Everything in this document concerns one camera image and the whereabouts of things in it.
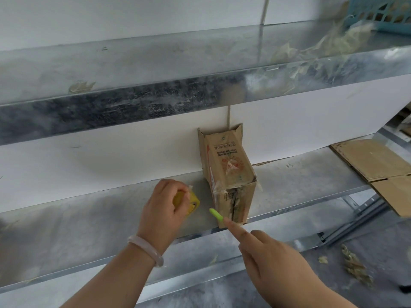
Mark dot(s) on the small crumpled tape scrap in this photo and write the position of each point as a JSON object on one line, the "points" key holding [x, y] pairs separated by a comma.
{"points": [[80, 87]]}

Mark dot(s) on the blue plastic basket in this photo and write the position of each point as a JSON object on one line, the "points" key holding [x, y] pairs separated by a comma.
{"points": [[385, 27]]}

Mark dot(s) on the yellow tape roll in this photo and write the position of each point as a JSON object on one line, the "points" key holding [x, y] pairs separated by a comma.
{"points": [[194, 202]]}

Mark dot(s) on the green utility knife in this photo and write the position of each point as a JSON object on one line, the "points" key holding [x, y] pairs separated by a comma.
{"points": [[215, 214]]}

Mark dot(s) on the plain perforated cardboard box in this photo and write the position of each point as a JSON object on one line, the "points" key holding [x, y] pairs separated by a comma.
{"points": [[369, 157]]}

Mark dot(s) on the person's left hand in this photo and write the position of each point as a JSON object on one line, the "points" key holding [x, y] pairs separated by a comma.
{"points": [[160, 214]]}

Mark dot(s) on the person's right hand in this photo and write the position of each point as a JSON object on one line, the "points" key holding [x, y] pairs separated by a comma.
{"points": [[276, 266]]}

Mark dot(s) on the person's left forearm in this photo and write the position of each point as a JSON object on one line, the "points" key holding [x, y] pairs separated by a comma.
{"points": [[112, 282]]}

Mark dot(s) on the pile of beige paper scraps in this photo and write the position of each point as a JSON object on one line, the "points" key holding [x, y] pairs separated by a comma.
{"points": [[354, 266]]}

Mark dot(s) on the pile of clear tape scraps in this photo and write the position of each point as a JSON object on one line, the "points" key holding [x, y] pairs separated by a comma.
{"points": [[340, 41]]}

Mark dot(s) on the red-lettered cardboard box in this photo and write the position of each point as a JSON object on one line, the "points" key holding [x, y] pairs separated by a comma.
{"points": [[224, 157]]}

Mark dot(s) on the pile of assorted small items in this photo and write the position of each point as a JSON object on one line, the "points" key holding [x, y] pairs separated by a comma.
{"points": [[390, 18]]}

